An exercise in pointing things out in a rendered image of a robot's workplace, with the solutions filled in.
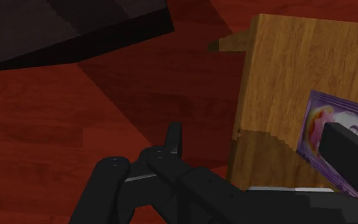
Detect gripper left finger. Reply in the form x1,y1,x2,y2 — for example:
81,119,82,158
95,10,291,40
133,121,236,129
68,122,198,224

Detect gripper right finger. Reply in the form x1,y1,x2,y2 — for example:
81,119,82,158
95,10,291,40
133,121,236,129
317,122,358,199

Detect purple printed packet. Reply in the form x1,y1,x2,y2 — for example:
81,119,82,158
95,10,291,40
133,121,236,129
296,90,358,203

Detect wooden table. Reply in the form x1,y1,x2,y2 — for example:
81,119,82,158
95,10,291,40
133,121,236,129
208,13,358,193

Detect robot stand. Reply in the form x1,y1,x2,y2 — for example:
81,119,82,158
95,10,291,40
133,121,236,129
0,0,176,74

